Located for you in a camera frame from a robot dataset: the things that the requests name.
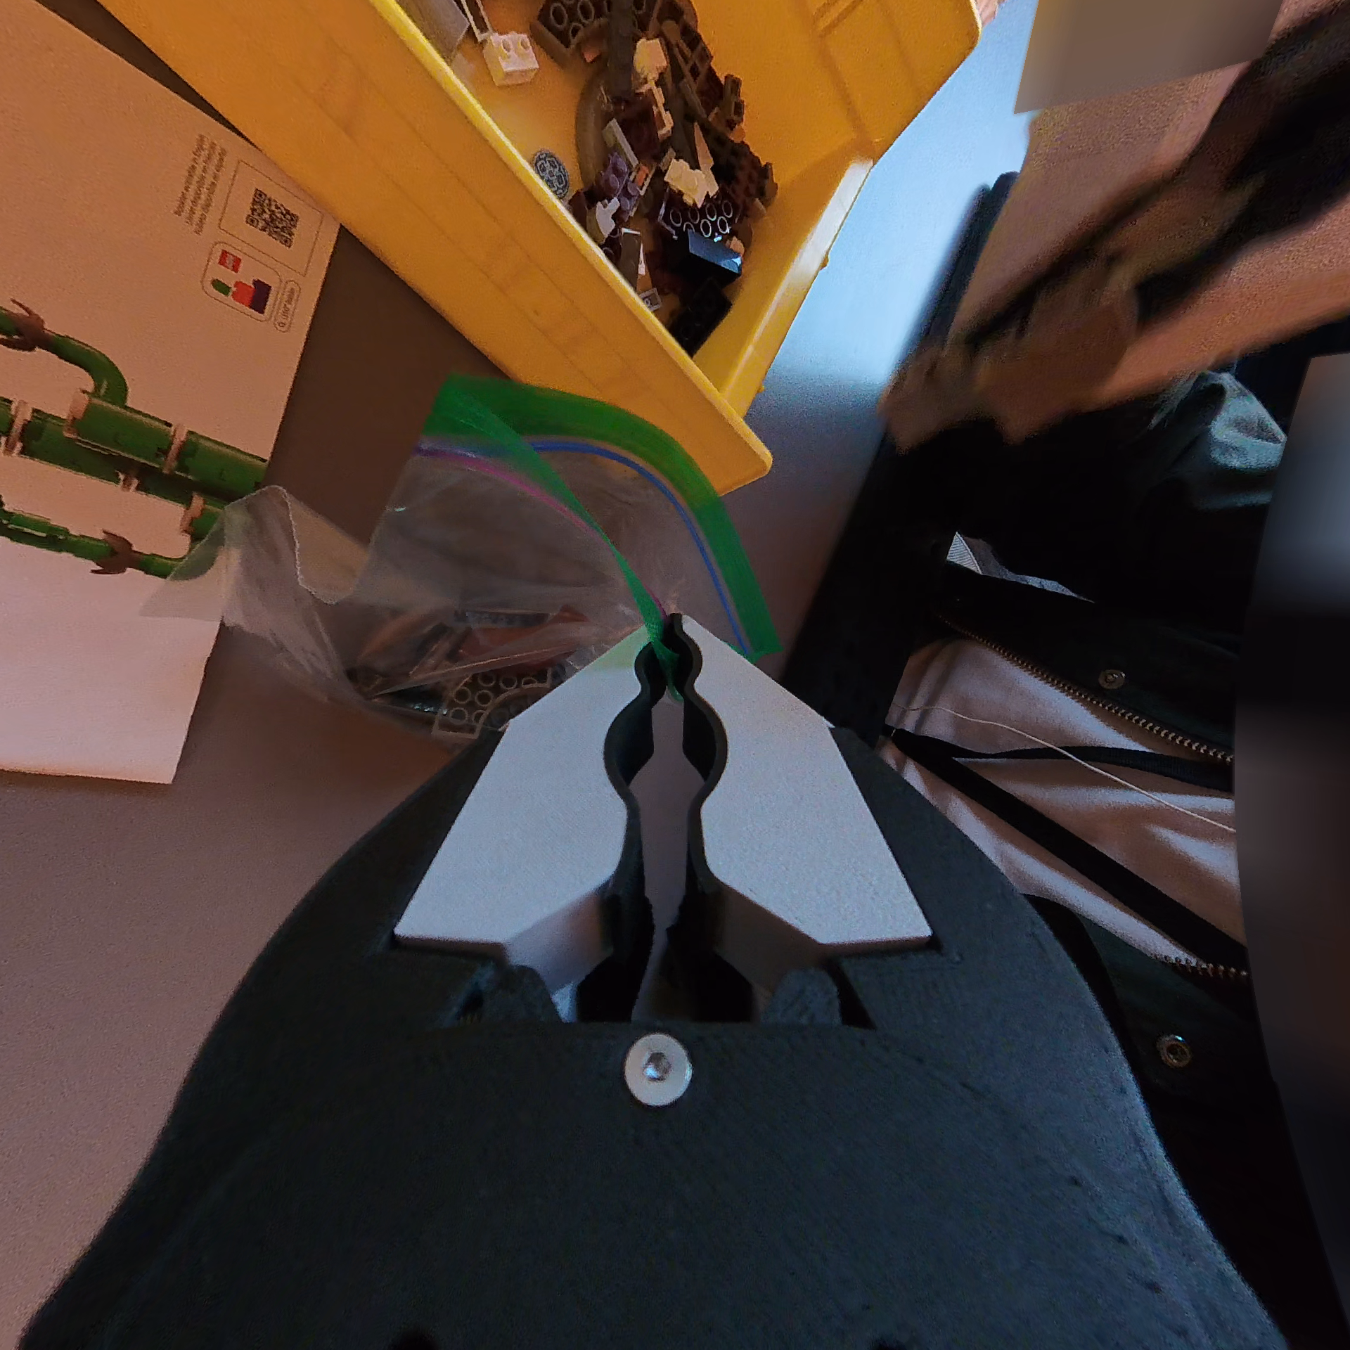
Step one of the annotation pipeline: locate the white shirt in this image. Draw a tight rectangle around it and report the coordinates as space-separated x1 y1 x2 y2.
878 633 1251 977

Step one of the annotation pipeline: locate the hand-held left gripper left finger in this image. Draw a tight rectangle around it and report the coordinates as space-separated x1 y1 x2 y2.
392 613 686 1021

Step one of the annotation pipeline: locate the black lanyard strap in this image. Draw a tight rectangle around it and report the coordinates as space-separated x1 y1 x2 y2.
880 726 1251 955

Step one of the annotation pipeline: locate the dark green jacket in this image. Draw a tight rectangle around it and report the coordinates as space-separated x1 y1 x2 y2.
781 173 1294 1350

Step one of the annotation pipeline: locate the pile of toy building bricks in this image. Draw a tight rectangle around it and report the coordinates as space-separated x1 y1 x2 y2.
400 0 783 359

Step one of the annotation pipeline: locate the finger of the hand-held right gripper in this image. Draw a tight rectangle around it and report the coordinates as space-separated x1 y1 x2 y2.
944 68 1261 338
880 221 1350 446

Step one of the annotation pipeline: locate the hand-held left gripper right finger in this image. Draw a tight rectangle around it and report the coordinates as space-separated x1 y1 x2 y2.
680 613 934 1021

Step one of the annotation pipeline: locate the small cluster of toy bricks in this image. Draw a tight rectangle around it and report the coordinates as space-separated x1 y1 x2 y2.
342 606 661 744

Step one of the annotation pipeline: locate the grey desk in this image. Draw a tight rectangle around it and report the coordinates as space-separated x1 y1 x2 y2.
0 0 1039 1204

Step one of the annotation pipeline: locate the clear zip bag green seal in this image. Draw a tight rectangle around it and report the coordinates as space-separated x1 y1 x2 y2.
142 375 785 751

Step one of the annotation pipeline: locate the yellow plastic storage bin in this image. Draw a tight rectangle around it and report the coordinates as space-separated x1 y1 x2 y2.
97 0 985 497

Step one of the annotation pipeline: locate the plant building instruction booklet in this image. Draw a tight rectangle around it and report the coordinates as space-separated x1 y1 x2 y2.
0 0 342 786

